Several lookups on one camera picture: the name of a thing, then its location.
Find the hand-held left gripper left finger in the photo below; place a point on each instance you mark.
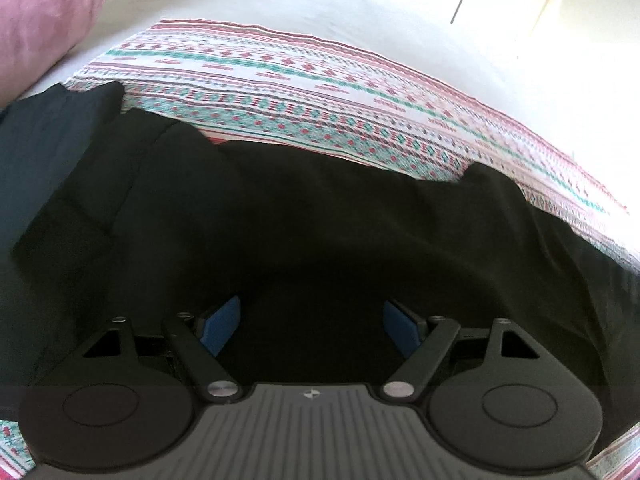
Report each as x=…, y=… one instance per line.
x=222, y=330

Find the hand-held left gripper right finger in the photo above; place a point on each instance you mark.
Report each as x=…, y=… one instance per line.
x=400, y=332

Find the black pants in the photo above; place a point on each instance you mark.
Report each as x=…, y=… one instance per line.
x=310, y=220

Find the dark folded pants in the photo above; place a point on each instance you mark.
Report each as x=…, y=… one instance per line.
x=45, y=150

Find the patterned striped blanket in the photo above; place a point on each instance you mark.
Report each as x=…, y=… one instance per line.
x=300, y=90

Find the pink pillow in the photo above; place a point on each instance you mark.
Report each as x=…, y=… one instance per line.
x=45, y=20

